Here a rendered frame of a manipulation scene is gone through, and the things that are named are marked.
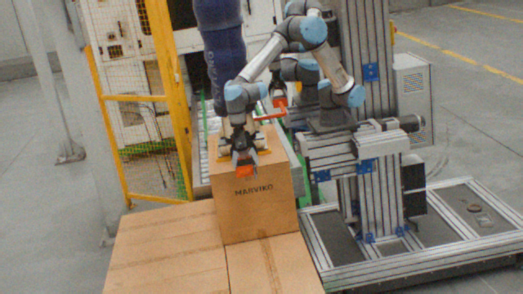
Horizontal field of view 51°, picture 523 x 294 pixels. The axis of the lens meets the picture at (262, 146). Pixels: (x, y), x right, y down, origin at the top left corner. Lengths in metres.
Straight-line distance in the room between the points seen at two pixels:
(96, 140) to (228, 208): 1.62
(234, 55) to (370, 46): 0.72
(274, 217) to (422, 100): 1.02
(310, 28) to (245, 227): 1.06
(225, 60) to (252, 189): 0.65
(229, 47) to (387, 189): 1.25
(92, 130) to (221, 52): 1.63
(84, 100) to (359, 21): 2.05
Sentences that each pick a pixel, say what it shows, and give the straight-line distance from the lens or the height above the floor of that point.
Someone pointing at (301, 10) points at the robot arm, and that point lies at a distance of 3.47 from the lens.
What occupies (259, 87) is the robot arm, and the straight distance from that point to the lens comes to 2.34.
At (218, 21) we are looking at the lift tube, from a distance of 2.71.
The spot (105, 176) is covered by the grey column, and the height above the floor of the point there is 0.52.
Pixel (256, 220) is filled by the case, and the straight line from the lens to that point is 2.83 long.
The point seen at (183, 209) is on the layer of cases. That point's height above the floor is 0.54.
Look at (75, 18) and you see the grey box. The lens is 3.91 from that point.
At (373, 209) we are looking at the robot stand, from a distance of 3.29.
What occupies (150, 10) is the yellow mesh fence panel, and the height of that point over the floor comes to 1.63.
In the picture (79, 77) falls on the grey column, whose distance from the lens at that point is 4.03.
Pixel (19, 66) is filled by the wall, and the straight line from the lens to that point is 12.55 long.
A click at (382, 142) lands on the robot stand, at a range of 2.80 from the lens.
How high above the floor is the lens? 1.98
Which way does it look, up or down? 21 degrees down
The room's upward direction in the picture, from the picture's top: 9 degrees counter-clockwise
